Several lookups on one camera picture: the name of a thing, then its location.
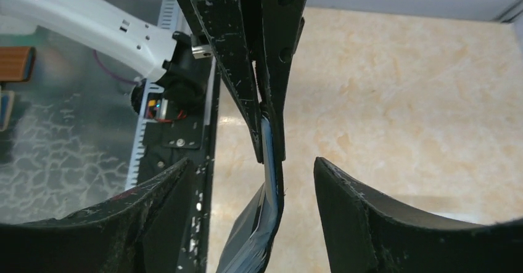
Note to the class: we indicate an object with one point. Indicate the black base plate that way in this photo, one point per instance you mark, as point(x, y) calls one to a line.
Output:
point(176, 239)

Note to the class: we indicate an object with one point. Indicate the black leather card holder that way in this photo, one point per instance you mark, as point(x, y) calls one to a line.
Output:
point(265, 222)

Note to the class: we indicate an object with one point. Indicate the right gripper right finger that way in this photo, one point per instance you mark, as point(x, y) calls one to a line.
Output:
point(368, 231)

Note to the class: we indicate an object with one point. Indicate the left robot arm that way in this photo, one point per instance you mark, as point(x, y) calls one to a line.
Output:
point(147, 49)

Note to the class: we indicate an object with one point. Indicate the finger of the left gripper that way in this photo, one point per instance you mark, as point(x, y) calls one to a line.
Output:
point(220, 24)
point(274, 28)

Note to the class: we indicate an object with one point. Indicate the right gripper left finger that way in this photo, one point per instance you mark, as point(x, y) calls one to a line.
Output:
point(100, 238)

